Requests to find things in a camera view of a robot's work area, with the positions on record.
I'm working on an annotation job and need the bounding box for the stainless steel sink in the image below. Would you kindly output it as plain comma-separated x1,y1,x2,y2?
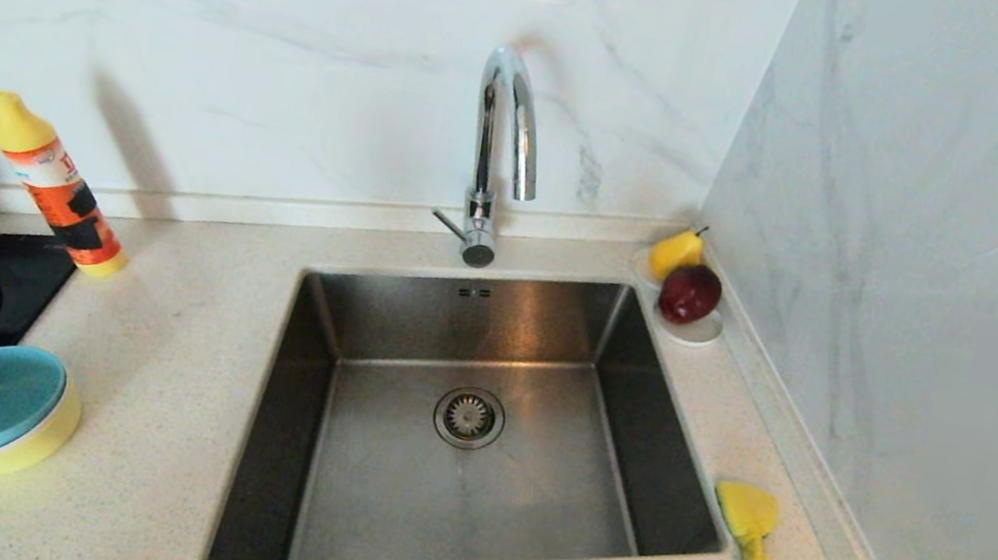
206,222,766,560

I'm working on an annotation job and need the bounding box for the yellow pear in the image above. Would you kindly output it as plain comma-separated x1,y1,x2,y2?
646,217,710,287

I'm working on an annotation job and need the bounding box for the yellow green sponge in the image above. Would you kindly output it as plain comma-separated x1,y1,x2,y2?
705,478,796,560

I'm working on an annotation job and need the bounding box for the dark red apple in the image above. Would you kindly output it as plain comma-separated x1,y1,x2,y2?
655,258,727,330

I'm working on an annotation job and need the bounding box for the orange dish soap bottle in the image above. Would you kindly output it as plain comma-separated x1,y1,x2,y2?
0,90,153,283

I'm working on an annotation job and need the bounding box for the chrome gooseneck faucet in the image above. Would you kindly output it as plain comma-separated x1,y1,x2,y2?
425,38,561,276

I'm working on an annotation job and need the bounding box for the yellow plastic bowl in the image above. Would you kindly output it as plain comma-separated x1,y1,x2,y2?
0,367,87,488

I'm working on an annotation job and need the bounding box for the small white dish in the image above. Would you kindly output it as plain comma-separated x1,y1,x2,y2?
619,242,737,351

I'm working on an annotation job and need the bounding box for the round metal drain strainer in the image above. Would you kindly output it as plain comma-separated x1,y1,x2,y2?
429,382,509,455

